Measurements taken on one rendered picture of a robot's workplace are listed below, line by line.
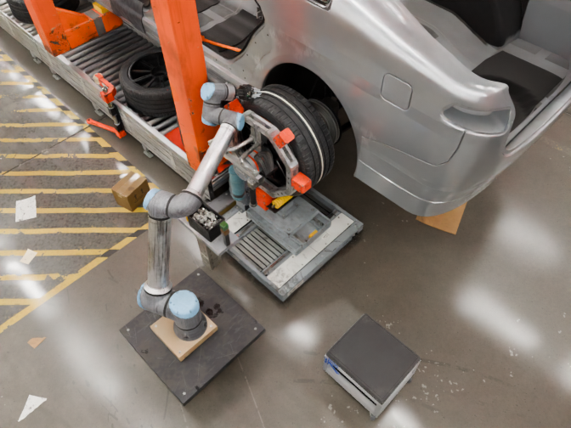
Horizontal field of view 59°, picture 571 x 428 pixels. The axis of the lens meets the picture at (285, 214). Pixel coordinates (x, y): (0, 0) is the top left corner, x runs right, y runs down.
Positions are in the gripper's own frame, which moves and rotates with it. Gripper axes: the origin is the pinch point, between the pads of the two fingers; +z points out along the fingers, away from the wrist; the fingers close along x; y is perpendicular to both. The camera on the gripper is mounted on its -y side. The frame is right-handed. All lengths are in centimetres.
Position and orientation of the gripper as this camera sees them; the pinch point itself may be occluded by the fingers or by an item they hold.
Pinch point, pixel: (258, 92)
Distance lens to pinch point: 294.3
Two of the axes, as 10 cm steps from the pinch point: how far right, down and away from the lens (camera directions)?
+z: 7.7, -1.2, 6.3
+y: 6.4, 2.4, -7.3
